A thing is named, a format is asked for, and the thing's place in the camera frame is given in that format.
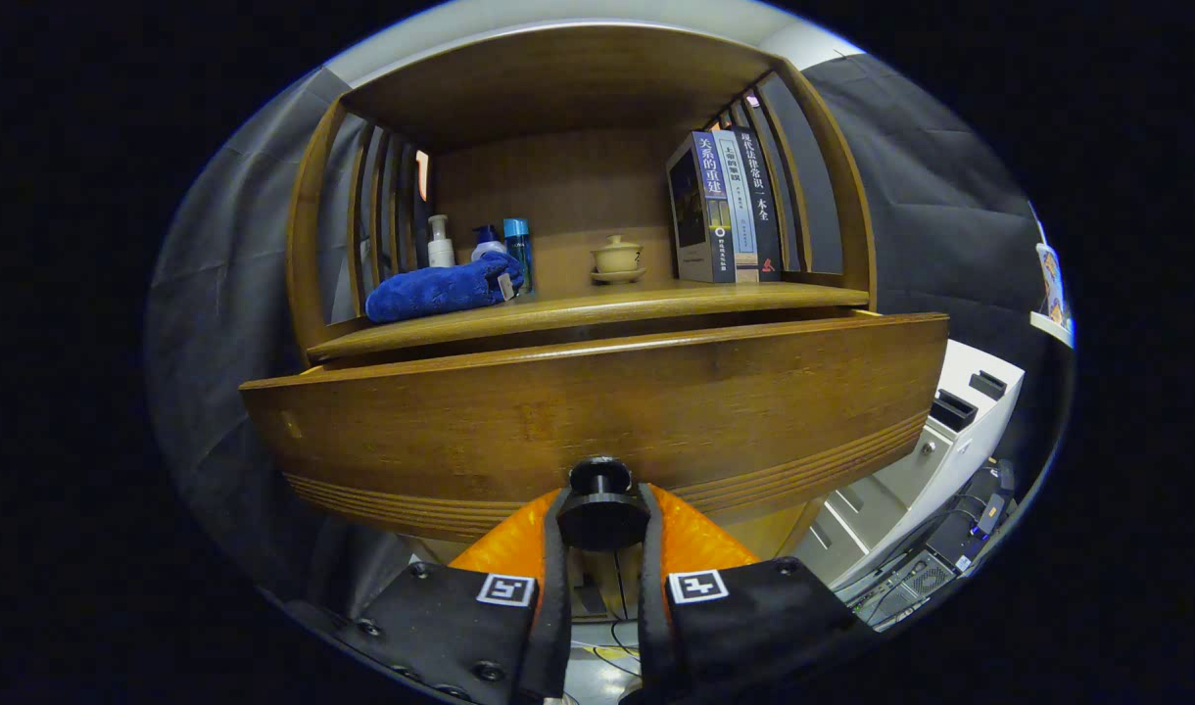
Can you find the blue folded towel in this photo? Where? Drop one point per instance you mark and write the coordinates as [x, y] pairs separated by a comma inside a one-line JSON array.
[[431, 292]]

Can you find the white pump bottle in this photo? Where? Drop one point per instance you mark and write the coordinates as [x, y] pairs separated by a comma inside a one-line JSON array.
[[441, 253]]

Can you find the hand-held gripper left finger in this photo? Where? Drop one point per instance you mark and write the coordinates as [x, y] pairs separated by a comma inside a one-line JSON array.
[[555, 607]]

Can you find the teal blue bottle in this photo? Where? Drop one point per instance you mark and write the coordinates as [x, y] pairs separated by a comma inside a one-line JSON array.
[[517, 250]]

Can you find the beige lidded teacup with saucer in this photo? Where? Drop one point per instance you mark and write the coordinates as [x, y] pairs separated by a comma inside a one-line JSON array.
[[617, 258]]

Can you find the light grey spine book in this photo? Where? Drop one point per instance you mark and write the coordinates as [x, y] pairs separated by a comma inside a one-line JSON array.
[[740, 215]]

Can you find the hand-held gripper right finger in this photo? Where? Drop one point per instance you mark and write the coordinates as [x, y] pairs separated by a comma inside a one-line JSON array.
[[653, 607]]

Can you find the white filing cabinet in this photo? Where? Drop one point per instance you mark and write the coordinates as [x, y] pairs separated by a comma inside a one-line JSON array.
[[950, 460]]

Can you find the wooden drawer with black knob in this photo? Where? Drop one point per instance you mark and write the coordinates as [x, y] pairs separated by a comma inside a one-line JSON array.
[[558, 411]]

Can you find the black spine book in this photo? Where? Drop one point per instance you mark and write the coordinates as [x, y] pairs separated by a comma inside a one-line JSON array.
[[762, 206]]

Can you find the blue spine book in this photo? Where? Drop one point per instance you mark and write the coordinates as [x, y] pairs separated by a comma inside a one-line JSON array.
[[710, 206]]

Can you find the wooden countertop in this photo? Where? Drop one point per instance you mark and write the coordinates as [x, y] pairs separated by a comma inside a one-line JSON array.
[[597, 299]]

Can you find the wooden cabinet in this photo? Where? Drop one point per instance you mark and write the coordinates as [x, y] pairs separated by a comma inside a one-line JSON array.
[[558, 88]]

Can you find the dark computer equipment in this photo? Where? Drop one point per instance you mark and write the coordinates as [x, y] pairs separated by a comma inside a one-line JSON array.
[[911, 587]]

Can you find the white bottle with blue cap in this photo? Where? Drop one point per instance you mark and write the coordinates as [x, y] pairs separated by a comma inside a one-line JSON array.
[[487, 247]]

